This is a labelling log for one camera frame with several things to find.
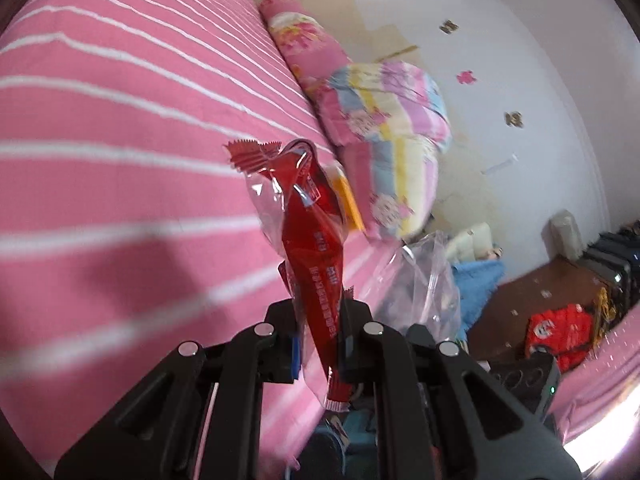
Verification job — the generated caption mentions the blue towel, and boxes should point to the blue towel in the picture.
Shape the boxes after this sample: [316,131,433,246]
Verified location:
[451,259,504,341]

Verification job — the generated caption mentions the pink floral pillow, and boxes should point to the pink floral pillow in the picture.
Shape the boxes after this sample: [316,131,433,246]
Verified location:
[258,0,352,102]

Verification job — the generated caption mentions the clear plastic bag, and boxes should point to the clear plastic bag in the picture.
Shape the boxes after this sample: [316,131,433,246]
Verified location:
[362,231,462,342]

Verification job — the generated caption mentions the colourful cartoon quilt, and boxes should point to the colourful cartoon quilt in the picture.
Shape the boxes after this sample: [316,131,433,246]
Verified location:
[314,61,451,240]

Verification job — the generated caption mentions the white bin by wall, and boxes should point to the white bin by wall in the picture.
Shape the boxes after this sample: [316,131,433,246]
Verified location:
[549,209,585,261]

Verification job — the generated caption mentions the red bag on floor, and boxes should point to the red bag on floor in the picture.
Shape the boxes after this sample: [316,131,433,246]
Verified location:
[525,304,600,374]

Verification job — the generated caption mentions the brown bear wall sticker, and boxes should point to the brown bear wall sticker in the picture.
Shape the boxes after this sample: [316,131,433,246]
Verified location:
[504,112,524,128]

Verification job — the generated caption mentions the red snack wrapper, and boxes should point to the red snack wrapper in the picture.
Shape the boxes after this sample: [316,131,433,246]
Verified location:
[226,139,352,413]

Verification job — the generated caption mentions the pink striped bed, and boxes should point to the pink striped bed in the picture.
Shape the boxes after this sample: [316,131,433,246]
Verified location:
[0,0,402,478]

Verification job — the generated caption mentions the orange medicine box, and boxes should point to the orange medicine box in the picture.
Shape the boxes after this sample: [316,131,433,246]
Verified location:
[323,162,366,232]

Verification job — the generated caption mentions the pink rabbit wall sticker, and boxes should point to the pink rabbit wall sticker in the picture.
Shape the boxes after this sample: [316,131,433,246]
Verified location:
[456,70,477,84]

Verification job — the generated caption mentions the pink white mesh bag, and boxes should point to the pink white mesh bag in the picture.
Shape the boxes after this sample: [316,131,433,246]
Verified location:
[550,307,639,472]

